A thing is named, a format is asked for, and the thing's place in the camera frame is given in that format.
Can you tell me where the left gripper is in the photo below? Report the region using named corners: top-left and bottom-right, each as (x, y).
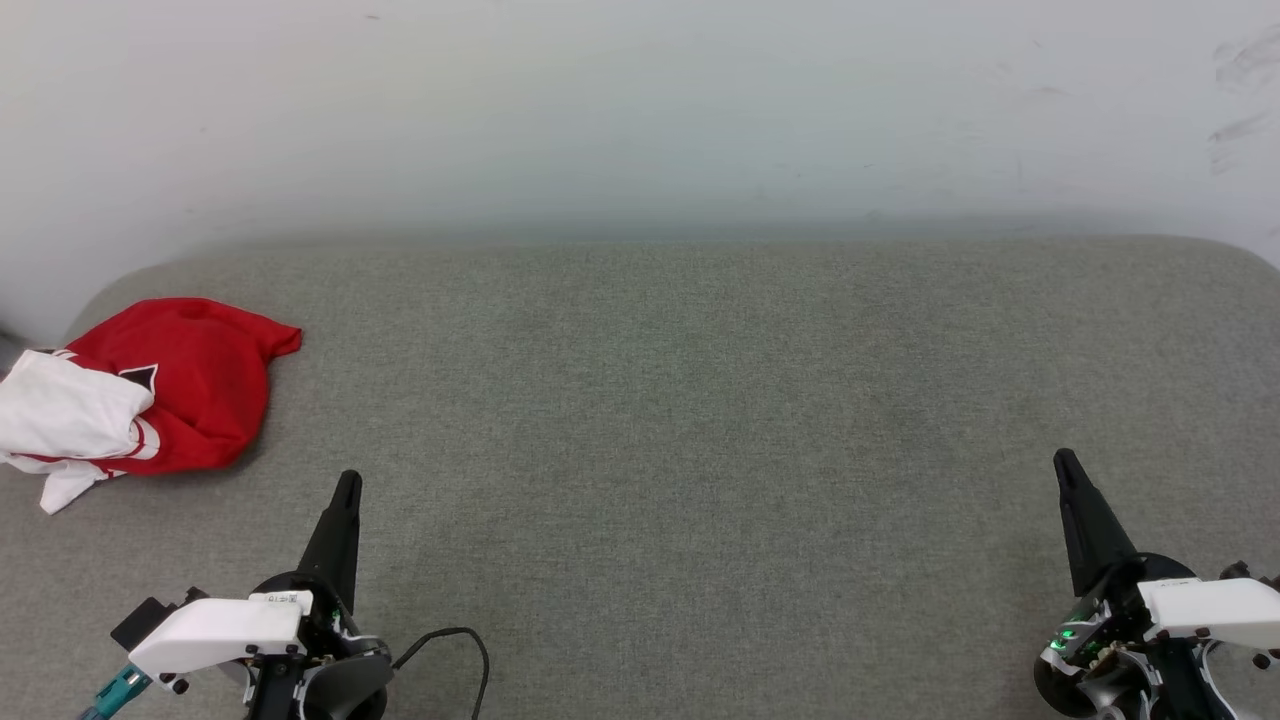
top-left (128, 470), bottom-right (393, 720)

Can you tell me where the teal cable connector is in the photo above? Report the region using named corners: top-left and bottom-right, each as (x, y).
top-left (80, 665), bottom-right (153, 720)

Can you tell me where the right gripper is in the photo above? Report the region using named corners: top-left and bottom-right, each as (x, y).
top-left (1033, 448), bottom-right (1280, 720)

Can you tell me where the thin black cable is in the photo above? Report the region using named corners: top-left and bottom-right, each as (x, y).
top-left (392, 627), bottom-right (492, 720)

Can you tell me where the red and white jersey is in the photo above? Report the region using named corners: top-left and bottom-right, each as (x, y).
top-left (0, 297), bottom-right (303, 515)

